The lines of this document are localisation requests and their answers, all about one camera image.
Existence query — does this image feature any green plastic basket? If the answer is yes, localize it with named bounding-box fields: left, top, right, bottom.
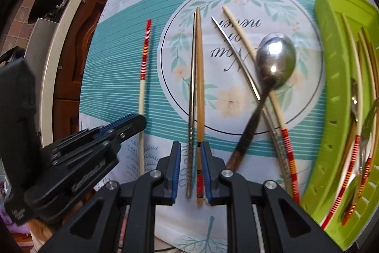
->
left=299, top=0, right=379, bottom=244

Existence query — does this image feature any metal fork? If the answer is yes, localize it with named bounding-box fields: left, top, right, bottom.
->
left=359, top=99, right=379, bottom=172

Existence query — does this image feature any small metal spoon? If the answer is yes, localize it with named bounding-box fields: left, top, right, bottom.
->
left=349, top=78, right=362, bottom=126

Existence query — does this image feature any thin dark brown chopstick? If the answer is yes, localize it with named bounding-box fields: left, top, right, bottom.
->
left=334, top=120, right=357, bottom=182

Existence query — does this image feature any red striped pale chopstick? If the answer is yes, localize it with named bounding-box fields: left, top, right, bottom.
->
left=223, top=6, right=300, bottom=203
left=320, top=13, right=364, bottom=228
left=138, top=19, right=152, bottom=175
left=342, top=152, right=374, bottom=225

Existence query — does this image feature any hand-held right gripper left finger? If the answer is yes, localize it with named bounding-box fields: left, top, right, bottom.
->
left=38, top=141, right=182, bottom=253

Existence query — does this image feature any tan bamboo chopstick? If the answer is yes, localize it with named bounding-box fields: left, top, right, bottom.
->
left=195, top=7, right=205, bottom=206

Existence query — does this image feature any brown wooden chopstick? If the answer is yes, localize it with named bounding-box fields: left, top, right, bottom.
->
left=360, top=28, right=379, bottom=87
left=357, top=40, right=379, bottom=111

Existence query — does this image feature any large metal spoon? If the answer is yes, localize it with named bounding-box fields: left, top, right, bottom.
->
left=226, top=32, right=297, bottom=172

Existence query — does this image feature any leaf print teal tablecloth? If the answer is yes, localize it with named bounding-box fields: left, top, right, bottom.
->
left=78, top=0, right=379, bottom=253

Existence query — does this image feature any purple cloth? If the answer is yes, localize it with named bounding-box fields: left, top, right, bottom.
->
left=0, top=204, right=32, bottom=231

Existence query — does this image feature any metal chopstick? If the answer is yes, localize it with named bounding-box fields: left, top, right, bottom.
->
left=211, top=16, right=292, bottom=191
left=185, top=12, right=197, bottom=198

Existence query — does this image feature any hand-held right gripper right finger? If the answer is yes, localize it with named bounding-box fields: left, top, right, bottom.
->
left=201, top=141, right=351, bottom=253

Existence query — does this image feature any grey box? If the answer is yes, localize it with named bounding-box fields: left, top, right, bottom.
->
left=25, top=17, right=59, bottom=64

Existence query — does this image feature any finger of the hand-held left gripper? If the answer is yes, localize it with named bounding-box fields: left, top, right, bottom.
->
left=41, top=114, right=139, bottom=162
left=53, top=115, right=148, bottom=166

